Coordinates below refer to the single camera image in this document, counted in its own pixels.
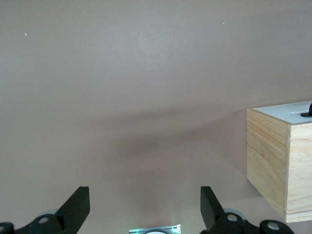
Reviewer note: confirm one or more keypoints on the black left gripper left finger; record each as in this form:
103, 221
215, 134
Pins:
73, 212

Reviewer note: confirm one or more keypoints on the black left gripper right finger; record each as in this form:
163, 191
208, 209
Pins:
212, 212

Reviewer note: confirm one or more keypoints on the wooden drawer cabinet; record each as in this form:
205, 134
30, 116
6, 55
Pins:
268, 158

